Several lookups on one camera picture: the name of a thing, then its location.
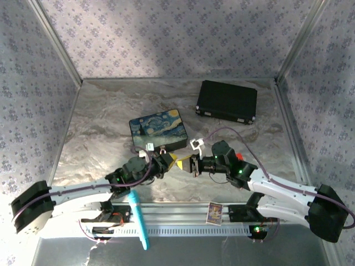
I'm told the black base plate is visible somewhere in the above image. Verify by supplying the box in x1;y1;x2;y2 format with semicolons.
80;209;131;224
229;204;263;222

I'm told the black hard case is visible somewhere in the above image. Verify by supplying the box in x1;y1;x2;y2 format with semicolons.
195;80;258;126

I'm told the starry night painted box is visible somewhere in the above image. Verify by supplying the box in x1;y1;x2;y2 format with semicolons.
129;109;190;152

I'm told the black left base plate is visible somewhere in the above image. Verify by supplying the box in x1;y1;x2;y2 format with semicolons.
80;209;131;224

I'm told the right controller board green light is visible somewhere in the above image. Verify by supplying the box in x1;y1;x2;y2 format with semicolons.
248;224;269;239

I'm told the aluminium mounting rail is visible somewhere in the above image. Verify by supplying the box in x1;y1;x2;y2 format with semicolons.
80;201;281;224

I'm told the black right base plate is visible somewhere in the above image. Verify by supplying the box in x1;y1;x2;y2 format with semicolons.
229;204;263;222

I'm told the left controller board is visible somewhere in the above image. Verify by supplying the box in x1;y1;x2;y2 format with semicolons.
92;226;114;241

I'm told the turquoise marker pen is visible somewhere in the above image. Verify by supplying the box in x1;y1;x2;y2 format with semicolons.
127;190;150;251

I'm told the small picture card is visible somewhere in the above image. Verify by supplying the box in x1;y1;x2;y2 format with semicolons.
206;201;224;227

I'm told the white slotted cable duct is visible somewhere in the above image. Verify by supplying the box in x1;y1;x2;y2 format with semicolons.
85;224;257;238

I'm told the aluminium corner post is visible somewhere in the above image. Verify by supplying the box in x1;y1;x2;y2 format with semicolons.
27;0;84;85
276;0;333;81

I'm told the grey metal panel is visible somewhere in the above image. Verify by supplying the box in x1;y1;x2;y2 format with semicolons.
32;237;331;266

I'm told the aluminium side frame bar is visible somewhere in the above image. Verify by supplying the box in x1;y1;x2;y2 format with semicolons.
273;79;309;185

